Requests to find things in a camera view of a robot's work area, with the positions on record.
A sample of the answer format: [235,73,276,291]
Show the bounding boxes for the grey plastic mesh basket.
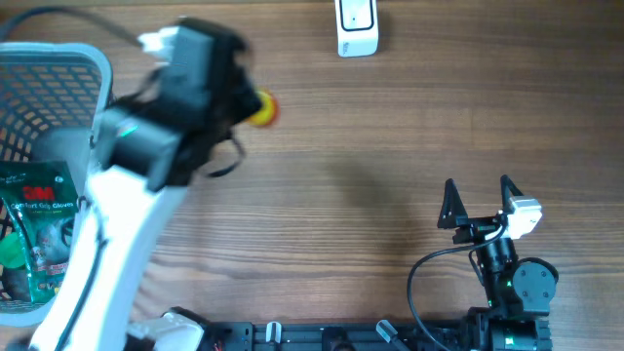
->
[1,42,112,327]

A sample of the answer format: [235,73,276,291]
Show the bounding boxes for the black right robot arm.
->
[438,175,559,351]

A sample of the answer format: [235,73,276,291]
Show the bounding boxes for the black right camera cable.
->
[407,223,509,351]

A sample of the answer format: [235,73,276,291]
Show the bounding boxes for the white barcode scanner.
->
[334,0,379,58]

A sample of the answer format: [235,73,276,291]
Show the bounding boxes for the green 3M gloves packet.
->
[1,161,78,303]

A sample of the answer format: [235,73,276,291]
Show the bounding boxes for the red sauce bottle green cap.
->
[246,90,280,128]

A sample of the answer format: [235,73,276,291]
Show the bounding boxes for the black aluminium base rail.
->
[204,320,553,351]

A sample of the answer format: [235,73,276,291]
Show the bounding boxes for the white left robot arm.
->
[29,18,262,350]

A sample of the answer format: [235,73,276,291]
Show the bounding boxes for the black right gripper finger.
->
[500,175,524,213]
[437,178,468,229]

